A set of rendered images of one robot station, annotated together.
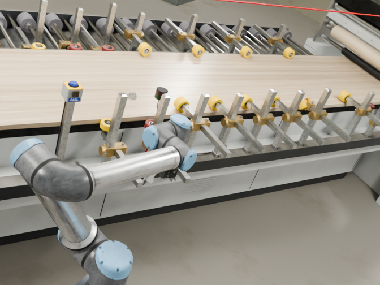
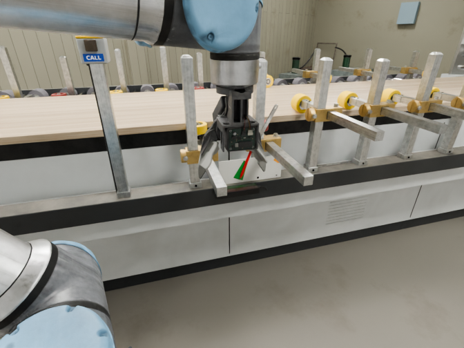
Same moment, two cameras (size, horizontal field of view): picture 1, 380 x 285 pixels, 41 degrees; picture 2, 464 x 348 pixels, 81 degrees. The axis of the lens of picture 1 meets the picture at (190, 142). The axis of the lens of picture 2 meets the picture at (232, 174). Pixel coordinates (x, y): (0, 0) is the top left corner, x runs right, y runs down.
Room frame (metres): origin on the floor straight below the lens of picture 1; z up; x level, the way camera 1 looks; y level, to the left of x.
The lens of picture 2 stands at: (1.32, -0.18, 1.22)
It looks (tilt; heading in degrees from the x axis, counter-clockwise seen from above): 27 degrees down; 27
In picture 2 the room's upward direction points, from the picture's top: straight up
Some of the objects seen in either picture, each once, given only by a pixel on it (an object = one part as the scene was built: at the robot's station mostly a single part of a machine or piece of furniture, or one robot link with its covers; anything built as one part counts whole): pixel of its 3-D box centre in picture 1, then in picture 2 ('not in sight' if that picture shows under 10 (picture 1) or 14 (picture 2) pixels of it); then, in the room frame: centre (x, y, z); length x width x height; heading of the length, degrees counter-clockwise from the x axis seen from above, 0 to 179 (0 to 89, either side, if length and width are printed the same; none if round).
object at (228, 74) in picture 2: not in sight; (236, 72); (1.81, 0.06, 1.16); 0.10 x 0.09 x 0.05; 131
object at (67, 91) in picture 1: (72, 92); (94, 50); (1.91, 0.57, 1.18); 0.07 x 0.07 x 0.08; 43
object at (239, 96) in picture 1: (227, 128); (369, 120); (2.59, -0.17, 0.90); 0.03 x 0.03 x 0.48; 43
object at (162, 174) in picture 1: (167, 162); (235, 117); (1.80, 0.06, 1.08); 0.09 x 0.08 x 0.12; 41
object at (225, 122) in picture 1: (232, 121); (375, 109); (2.61, -0.19, 0.94); 0.13 x 0.06 x 0.05; 133
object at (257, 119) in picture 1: (263, 119); (424, 105); (2.78, -0.37, 0.94); 0.13 x 0.06 x 0.05; 133
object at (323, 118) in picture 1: (329, 123); not in sight; (3.05, -0.82, 0.94); 0.36 x 0.03 x 0.03; 43
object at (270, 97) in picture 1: (259, 122); (418, 111); (2.76, -0.36, 0.92); 0.03 x 0.03 x 0.48; 43
